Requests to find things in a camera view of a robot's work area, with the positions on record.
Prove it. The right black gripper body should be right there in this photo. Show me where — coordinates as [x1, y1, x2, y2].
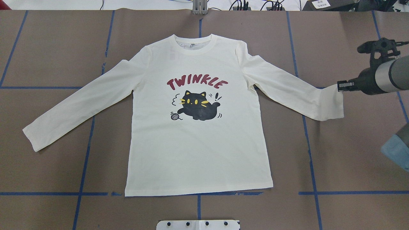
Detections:
[350, 68, 379, 96]

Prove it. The cream long-sleeve cat T-shirt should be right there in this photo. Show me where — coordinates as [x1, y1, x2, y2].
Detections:
[22, 34, 344, 196]

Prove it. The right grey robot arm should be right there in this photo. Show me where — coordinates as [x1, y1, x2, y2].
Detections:
[336, 56, 409, 172]

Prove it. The dark box with white label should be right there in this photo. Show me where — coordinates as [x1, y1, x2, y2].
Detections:
[302, 0, 359, 12]

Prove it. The black power strip with plugs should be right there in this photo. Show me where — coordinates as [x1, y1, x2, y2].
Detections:
[229, 0, 251, 11]

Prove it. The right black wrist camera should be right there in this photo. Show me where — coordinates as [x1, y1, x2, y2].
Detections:
[357, 38, 409, 71]

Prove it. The aluminium frame post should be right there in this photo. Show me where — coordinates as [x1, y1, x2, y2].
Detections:
[192, 0, 208, 15]

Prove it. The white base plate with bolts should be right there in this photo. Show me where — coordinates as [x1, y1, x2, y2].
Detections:
[156, 219, 241, 230]

